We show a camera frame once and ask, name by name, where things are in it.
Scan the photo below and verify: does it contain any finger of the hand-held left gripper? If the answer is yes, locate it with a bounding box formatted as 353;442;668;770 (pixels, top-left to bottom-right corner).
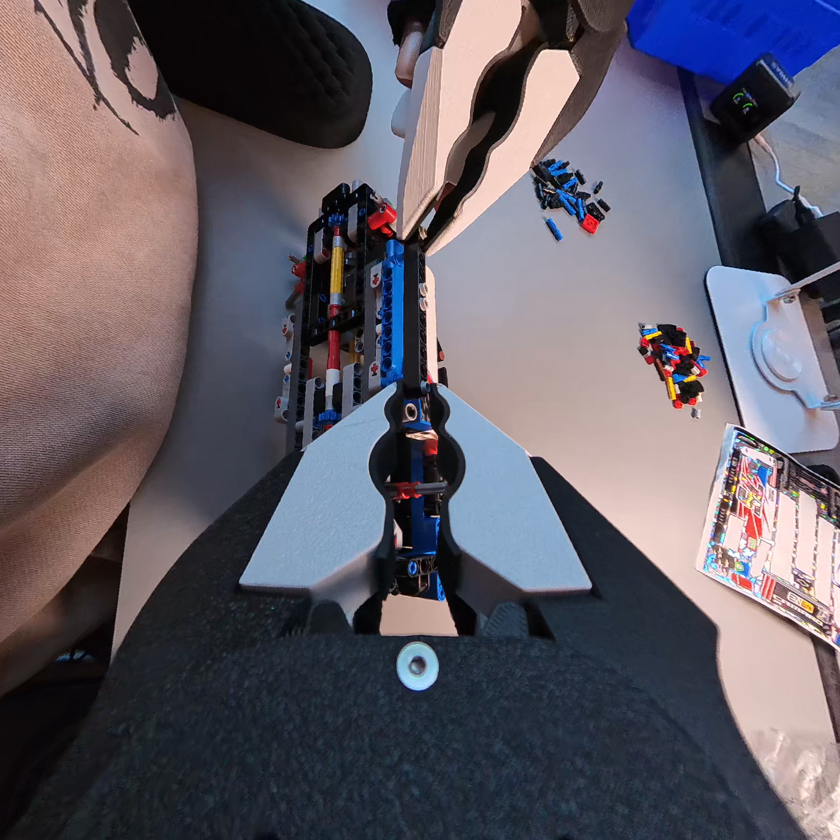
422;46;583;255
395;0;544;240

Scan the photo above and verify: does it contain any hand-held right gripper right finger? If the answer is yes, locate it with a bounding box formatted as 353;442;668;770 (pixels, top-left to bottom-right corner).
430;384;593;636

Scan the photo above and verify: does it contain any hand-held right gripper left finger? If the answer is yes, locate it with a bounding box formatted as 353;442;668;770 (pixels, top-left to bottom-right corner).
239;382;403;634

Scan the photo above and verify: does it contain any partly built lego car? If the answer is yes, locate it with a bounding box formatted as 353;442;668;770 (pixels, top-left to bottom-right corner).
274;182;454;601

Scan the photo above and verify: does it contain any pile of multicoloured lego pieces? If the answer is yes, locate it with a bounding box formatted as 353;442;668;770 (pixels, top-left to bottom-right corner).
637;322;712;410

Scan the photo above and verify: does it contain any person's left hand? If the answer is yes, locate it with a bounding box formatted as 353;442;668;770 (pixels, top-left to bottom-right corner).
395;14;429;89

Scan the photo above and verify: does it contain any pile of blue black pins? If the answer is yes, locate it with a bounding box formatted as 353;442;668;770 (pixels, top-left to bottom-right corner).
530;157;613;221

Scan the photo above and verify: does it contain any blue storage bin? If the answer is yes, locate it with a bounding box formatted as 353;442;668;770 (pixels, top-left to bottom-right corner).
626;0;840;84

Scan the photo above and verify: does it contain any black power bank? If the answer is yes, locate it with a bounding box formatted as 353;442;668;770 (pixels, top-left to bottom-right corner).
709;54;802;143

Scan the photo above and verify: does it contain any shiny sticker sheet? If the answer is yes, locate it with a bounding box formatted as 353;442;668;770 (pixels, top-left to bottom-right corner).
696;423;840;651

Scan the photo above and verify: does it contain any white stand base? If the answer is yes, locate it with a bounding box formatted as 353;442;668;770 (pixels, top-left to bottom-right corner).
704;262;840;455

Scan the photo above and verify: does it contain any black power adapter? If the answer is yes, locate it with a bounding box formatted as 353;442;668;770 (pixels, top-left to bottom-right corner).
760;189;840;298

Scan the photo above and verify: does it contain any white charging cable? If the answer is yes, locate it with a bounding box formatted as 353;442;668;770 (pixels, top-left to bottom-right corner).
753;134;823;217

